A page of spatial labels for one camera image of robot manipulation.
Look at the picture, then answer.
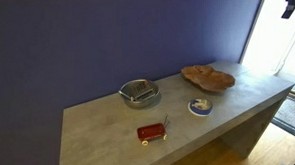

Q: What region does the metallic dishpan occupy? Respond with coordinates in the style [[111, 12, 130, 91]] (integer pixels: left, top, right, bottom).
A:
[[117, 78, 162, 110]]

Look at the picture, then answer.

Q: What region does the dark grey door mat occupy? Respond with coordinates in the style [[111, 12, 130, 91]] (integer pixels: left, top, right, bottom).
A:
[[270, 94, 295, 146]]

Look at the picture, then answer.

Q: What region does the wooden tray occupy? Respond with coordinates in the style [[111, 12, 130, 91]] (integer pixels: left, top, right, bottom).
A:
[[180, 63, 237, 95]]

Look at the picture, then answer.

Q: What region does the blue and white saucer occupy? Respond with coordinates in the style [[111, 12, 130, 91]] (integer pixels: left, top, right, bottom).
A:
[[187, 97, 214, 118]]

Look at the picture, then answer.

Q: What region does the grey concrete-look cabinet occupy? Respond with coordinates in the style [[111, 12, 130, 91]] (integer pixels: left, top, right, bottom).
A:
[[53, 57, 295, 165]]

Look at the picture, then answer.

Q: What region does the red toy wagon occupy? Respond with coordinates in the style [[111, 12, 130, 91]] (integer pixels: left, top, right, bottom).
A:
[[136, 114, 171, 147]]

